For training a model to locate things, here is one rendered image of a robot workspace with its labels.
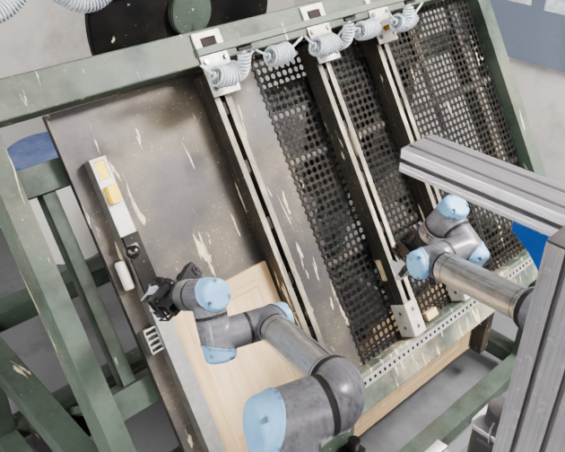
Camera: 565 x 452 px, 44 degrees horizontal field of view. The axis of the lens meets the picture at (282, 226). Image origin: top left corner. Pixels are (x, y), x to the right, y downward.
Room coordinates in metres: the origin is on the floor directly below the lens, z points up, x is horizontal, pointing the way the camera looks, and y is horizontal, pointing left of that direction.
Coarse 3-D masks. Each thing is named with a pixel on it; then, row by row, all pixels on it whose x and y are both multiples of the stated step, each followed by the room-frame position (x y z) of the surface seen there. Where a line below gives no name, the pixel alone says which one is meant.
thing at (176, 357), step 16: (96, 160) 1.66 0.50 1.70; (96, 176) 1.63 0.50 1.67; (112, 176) 1.66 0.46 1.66; (96, 192) 1.63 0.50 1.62; (112, 208) 1.60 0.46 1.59; (112, 224) 1.59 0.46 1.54; (128, 224) 1.60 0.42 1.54; (144, 304) 1.50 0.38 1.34; (160, 336) 1.46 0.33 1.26; (176, 336) 1.47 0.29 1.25; (176, 352) 1.44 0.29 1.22; (176, 368) 1.41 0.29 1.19; (192, 368) 1.44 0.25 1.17; (176, 384) 1.41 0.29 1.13; (192, 384) 1.41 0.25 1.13; (192, 400) 1.38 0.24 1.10; (192, 416) 1.36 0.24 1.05; (208, 416) 1.37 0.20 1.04; (208, 432) 1.34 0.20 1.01; (208, 448) 1.32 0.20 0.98; (224, 448) 1.34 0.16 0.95
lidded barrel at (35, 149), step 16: (16, 144) 3.82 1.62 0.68; (32, 144) 3.83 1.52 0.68; (48, 144) 3.83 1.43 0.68; (16, 160) 3.62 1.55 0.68; (32, 160) 3.63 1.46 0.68; (48, 160) 3.63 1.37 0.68; (64, 192) 3.53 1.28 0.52; (32, 208) 3.53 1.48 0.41; (64, 208) 3.53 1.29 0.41; (80, 224) 3.58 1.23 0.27; (48, 240) 3.53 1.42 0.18; (80, 240) 3.58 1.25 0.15
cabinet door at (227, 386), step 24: (264, 264) 1.76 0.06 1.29; (240, 288) 1.68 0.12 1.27; (264, 288) 1.72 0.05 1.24; (192, 312) 1.55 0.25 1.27; (240, 312) 1.63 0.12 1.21; (192, 336) 1.51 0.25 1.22; (192, 360) 1.47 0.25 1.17; (240, 360) 1.54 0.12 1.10; (264, 360) 1.58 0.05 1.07; (216, 384) 1.46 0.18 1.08; (240, 384) 1.50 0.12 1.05; (264, 384) 1.53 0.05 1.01; (216, 408) 1.41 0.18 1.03; (240, 408) 1.45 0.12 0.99; (240, 432) 1.41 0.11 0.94
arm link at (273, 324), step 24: (264, 312) 1.24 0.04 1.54; (288, 312) 1.25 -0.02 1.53; (264, 336) 1.18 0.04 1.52; (288, 336) 1.11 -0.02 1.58; (288, 360) 1.06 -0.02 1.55; (312, 360) 1.01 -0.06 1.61; (336, 360) 0.97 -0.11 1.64; (336, 384) 0.89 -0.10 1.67; (360, 384) 0.91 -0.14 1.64; (360, 408) 0.87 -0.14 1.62
